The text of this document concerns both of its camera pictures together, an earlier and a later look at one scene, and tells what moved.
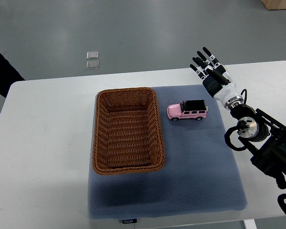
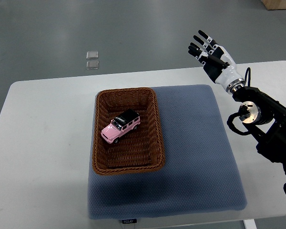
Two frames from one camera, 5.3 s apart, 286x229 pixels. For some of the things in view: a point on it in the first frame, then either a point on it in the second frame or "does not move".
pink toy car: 190,109 -> 120,125
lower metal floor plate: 92,65 does not move
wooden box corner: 276,5 does not move
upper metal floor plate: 92,55 does not move
